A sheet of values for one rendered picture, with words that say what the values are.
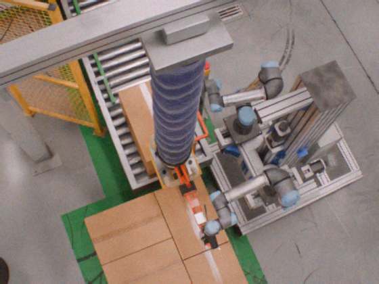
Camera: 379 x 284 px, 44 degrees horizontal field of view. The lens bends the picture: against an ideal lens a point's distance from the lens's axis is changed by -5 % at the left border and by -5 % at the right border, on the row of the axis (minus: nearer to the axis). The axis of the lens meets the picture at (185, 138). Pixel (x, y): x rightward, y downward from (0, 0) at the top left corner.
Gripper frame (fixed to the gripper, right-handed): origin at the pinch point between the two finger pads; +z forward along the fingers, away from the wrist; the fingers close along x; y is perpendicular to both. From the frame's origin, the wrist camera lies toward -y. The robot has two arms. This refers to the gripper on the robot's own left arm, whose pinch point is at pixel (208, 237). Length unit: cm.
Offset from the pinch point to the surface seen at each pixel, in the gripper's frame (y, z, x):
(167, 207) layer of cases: 40, 70, 13
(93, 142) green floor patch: 132, 124, 53
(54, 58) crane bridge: 54, -177, 46
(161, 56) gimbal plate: 49, -163, 12
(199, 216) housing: 14.5, -1.5, 0.6
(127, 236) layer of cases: 30, 70, 51
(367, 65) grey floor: 113, 123, -239
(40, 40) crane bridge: 60, -180, 49
